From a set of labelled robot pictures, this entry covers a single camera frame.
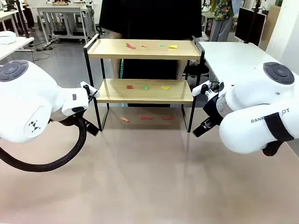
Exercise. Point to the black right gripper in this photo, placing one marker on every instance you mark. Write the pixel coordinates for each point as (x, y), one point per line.
(213, 110)

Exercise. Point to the yellow paper scrap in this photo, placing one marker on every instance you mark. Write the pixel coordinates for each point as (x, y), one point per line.
(165, 87)
(172, 46)

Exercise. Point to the long red paper scrap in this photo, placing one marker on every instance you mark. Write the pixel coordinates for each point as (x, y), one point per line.
(130, 46)

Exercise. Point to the two-tier wood metal shelf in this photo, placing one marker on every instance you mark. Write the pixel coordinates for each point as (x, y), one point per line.
(144, 52)

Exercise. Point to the small green paper scrap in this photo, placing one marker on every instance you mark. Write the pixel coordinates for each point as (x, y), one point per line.
(161, 45)

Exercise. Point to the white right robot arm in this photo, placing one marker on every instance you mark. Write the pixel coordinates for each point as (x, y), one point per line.
(252, 100)

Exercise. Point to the person's left forearm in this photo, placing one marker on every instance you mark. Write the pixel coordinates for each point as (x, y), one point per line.
(180, 68)

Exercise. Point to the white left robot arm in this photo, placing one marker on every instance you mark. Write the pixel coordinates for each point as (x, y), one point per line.
(28, 100)

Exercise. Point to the black office chair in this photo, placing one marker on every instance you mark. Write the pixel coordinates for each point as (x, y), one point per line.
(201, 68)

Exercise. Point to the white table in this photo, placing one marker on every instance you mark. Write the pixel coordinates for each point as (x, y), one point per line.
(233, 58)

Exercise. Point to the floor power strip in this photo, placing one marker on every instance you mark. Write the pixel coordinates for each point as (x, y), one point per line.
(44, 49)

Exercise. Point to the person in floral shirt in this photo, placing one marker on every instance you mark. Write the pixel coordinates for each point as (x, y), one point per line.
(224, 18)

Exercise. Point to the black monitor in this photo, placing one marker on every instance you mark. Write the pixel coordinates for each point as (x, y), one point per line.
(250, 25)

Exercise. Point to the person in black shirt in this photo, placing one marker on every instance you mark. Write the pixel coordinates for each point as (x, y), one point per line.
(149, 21)

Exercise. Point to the white cloth bundle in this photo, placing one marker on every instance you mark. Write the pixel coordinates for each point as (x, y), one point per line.
(7, 37)

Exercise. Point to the black tripod pole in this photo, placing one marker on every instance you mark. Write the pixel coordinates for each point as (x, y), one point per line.
(23, 21)

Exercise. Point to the brown cardboard panel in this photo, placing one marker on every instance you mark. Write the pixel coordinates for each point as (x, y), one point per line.
(272, 21)

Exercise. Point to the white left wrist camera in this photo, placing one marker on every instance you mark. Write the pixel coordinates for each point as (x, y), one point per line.
(92, 92)

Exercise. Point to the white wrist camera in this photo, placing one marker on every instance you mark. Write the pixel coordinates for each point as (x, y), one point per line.
(92, 92)
(202, 88)

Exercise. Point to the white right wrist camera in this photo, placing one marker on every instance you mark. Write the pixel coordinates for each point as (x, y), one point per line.
(202, 88)

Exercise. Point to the white frame workbench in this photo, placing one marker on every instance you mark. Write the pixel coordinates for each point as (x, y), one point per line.
(60, 9)

